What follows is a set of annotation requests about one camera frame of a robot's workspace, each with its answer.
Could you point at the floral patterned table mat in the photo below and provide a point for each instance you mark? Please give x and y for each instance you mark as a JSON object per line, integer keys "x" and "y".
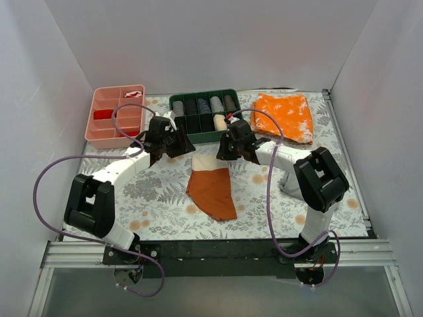
{"x": 154, "y": 204}

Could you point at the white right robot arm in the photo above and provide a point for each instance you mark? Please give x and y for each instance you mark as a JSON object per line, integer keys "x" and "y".
{"x": 313, "y": 176}

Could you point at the blue striped rolled sock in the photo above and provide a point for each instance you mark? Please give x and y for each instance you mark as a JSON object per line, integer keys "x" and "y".
{"x": 203, "y": 106}

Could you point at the red white rolled underwear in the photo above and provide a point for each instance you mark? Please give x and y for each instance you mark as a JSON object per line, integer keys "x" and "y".
{"x": 133, "y": 94}

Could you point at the orange white patterned cloth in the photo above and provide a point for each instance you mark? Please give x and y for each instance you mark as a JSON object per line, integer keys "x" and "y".
{"x": 292, "y": 113}

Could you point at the black rolled sock front left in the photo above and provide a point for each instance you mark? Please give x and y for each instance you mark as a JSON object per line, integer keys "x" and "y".
{"x": 180, "y": 122}

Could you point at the black rolled sock front right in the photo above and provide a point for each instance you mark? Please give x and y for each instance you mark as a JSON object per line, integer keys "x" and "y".
{"x": 207, "y": 123}

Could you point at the grey folded cloth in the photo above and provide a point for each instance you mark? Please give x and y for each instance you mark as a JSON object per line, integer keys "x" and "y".
{"x": 290, "y": 186}

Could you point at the green divided organiser box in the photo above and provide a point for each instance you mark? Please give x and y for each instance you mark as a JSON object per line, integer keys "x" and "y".
{"x": 215, "y": 135}

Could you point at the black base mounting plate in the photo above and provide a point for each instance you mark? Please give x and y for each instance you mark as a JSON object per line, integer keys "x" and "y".
{"x": 232, "y": 258}

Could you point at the dark grey rolled sock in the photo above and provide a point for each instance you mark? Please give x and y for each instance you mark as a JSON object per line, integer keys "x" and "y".
{"x": 230, "y": 105}

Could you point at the cream rolled sock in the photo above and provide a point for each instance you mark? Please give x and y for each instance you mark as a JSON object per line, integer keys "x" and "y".
{"x": 219, "y": 122}

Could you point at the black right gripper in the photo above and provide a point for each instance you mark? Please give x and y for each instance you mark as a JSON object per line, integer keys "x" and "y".
{"x": 232, "y": 147}

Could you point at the black rolled sock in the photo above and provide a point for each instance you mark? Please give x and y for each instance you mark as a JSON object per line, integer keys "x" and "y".
{"x": 180, "y": 122}
{"x": 193, "y": 124}
{"x": 207, "y": 123}
{"x": 190, "y": 107}

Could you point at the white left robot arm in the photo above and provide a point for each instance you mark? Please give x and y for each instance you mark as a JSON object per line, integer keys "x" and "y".
{"x": 91, "y": 203}

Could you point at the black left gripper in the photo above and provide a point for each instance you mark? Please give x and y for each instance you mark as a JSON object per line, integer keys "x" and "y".
{"x": 174, "y": 142}

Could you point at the orange and cream underwear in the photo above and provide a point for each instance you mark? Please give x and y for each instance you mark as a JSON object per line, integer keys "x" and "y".
{"x": 209, "y": 187}

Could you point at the grey striped rolled sock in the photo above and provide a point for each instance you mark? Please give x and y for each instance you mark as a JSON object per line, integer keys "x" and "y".
{"x": 178, "y": 108}

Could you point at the white grey striped sock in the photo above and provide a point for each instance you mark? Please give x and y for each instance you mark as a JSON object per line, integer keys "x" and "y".
{"x": 216, "y": 104}

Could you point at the red rolled underwear front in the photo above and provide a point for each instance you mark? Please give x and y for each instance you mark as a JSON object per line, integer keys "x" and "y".
{"x": 132, "y": 133}

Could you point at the black rolled sock front middle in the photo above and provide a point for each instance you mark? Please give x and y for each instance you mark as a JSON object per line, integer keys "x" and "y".
{"x": 193, "y": 124}

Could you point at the pink divided organiser box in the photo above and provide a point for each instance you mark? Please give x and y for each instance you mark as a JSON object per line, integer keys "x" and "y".
{"x": 127, "y": 116}

